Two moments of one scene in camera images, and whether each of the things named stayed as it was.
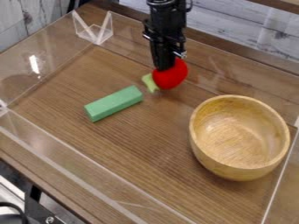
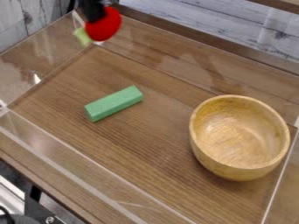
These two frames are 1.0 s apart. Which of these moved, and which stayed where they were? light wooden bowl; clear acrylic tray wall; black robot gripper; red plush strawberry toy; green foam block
Moved: black robot gripper; red plush strawberry toy
Stayed: green foam block; clear acrylic tray wall; light wooden bowl
